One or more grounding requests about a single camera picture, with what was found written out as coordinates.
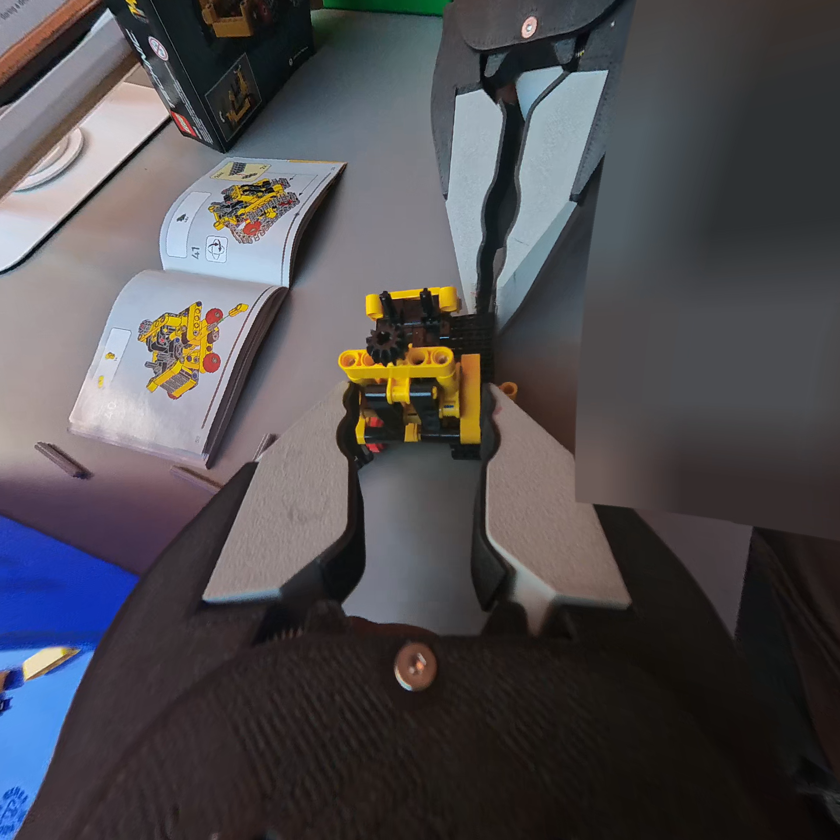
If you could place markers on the brown lego axle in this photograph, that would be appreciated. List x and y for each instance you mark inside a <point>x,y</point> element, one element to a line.
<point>197,478</point>
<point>62,459</point>
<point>266,444</point>

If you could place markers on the green plastic bin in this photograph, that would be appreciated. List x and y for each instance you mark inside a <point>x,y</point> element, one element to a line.
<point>380,5</point>

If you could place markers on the printed instruction sheet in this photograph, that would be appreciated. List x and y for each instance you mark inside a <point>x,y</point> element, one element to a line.
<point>29,13</point>

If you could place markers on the open lego instruction booklet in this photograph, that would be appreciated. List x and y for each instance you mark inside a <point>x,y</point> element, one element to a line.
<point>170,315</point>

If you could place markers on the white stand base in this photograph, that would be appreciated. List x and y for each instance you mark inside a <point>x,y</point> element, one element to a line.
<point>85,170</point>

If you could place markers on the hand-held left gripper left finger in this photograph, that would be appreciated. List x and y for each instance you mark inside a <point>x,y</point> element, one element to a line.
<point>282,525</point>

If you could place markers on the loose lego pieces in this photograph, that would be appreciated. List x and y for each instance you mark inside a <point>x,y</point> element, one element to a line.
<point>46,661</point>

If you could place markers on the blue plastic bin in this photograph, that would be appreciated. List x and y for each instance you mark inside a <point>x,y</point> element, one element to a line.
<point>59,577</point>

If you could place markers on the yellow lego bulldozer model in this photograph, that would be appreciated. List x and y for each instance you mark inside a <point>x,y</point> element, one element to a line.
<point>469,407</point>

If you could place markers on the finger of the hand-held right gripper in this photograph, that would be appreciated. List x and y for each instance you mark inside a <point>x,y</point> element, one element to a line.
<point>558,144</point>
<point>469,170</point>

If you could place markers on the black lego track strip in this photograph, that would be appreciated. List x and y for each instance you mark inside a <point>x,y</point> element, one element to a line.
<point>476,341</point>

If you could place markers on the dark lego set box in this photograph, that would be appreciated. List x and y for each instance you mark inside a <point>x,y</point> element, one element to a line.
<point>262,46</point>

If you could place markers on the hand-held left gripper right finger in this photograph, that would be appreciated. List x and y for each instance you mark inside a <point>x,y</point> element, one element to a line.
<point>544,525</point>

